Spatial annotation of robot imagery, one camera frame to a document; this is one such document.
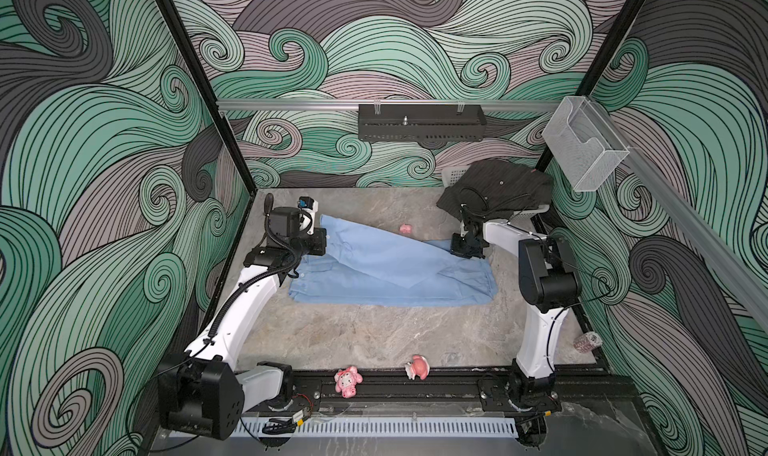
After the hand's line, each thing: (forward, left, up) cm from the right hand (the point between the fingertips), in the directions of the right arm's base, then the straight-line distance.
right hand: (458, 251), depth 102 cm
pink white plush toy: (-37, +17, +3) cm, 41 cm away
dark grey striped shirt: (+26, -17, +5) cm, 31 cm away
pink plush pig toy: (-41, +35, +5) cm, 54 cm away
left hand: (-7, +42, +22) cm, 48 cm away
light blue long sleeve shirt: (-11, +31, +9) cm, 34 cm away
